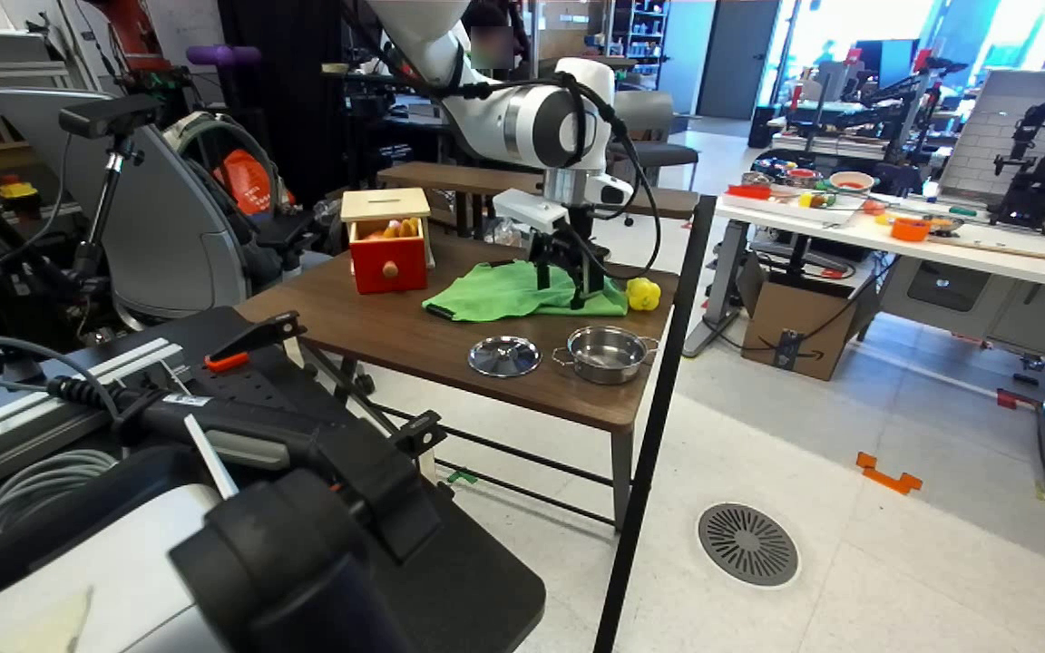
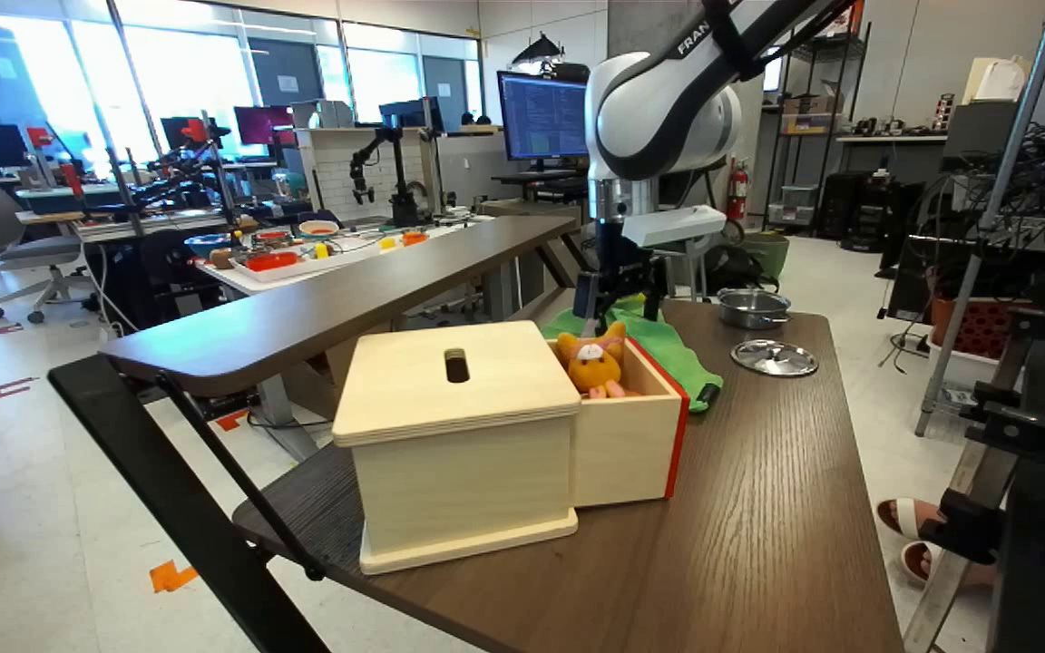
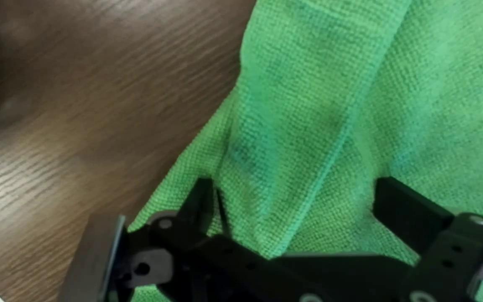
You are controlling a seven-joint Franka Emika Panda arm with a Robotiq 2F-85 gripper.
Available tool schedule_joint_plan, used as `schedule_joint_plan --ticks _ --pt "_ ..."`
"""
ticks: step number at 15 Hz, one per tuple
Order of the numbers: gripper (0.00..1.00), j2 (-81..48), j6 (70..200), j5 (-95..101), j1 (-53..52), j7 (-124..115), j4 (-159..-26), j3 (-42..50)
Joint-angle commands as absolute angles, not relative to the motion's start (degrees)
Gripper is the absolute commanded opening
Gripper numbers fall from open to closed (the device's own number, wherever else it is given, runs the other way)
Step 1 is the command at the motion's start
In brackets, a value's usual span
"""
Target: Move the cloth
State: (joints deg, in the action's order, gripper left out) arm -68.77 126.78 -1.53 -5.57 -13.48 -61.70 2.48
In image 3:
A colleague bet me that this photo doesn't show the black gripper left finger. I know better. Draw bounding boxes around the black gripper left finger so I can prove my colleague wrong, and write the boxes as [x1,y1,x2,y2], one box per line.
[119,176,238,302]

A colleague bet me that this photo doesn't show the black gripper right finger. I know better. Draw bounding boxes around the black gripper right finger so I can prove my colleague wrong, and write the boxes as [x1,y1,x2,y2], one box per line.
[370,174,483,302]

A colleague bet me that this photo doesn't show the green microfibre cloth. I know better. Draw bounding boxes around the green microfibre cloth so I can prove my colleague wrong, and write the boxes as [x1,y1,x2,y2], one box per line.
[125,0,483,302]

